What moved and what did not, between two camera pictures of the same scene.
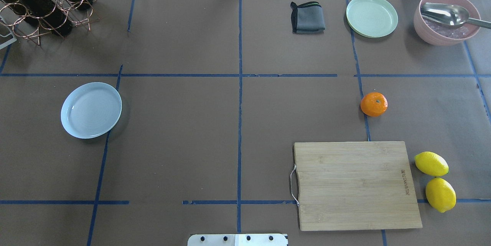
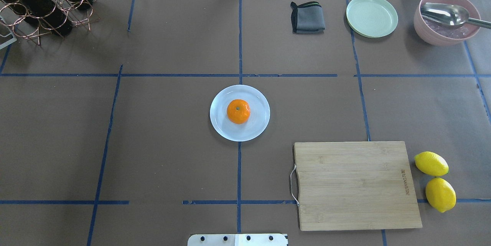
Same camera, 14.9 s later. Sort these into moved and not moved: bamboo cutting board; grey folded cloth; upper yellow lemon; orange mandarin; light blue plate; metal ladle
Moved: orange mandarin; light blue plate
Not moved: upper yellow lemon; metal ladle; bamboo cutting board; grey folded cloth
